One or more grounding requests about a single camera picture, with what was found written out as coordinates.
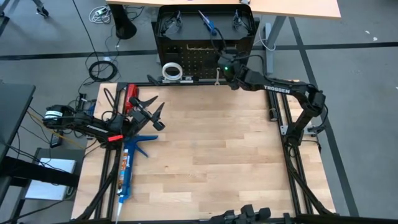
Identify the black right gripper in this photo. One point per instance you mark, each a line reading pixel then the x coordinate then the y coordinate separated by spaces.
pixel 229 68

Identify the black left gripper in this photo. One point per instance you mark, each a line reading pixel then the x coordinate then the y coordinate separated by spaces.
pixel 141 117

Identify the silver combination wrench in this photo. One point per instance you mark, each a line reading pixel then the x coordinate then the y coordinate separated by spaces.
pixel 217 76

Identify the white tape roll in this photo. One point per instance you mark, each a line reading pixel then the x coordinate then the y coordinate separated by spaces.
pixel 163 71

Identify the black safety glasses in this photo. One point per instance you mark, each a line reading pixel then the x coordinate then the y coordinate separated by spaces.
pixel 239 20
pixel 171 25

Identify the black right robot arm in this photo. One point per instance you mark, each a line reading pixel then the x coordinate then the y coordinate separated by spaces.
pixel 276 88

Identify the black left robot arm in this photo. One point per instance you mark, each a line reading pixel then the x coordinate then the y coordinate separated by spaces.
pixel 77 123

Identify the red hand tool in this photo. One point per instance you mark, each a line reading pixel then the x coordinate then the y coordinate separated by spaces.
pixel 132 91

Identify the black pegboard tool cart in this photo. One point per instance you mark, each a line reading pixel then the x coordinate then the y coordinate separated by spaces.
pixel 189 39

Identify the black flashlight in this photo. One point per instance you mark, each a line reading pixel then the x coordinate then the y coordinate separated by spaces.
pixel 273 105

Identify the black power strip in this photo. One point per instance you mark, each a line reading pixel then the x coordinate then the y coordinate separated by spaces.
pixel 82 99

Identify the blue caulking gun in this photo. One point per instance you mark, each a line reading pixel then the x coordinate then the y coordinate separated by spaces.
pixel 126 174

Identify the black desk leg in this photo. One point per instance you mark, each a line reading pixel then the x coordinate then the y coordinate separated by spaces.
pixel 124 28

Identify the black power adapter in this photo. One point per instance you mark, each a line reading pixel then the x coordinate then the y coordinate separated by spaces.
pixel 56 140

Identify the light wooden desk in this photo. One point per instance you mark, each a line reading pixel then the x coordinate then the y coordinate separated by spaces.
pixel 311 7

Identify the black metal side stand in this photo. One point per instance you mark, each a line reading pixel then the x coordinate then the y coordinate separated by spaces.
pixel 37 172

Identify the white flat box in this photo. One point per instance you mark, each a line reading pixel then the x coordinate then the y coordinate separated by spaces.
pixel 46 189

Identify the black side desk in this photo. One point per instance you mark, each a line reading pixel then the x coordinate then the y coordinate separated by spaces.
pixel 12 105

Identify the black handheld device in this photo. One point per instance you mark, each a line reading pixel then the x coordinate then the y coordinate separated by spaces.
pixel 248 214

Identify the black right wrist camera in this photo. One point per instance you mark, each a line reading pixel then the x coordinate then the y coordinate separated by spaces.
pixel 229 50

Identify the black aluminium table frame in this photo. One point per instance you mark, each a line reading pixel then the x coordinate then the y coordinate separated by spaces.
pixel 202 83

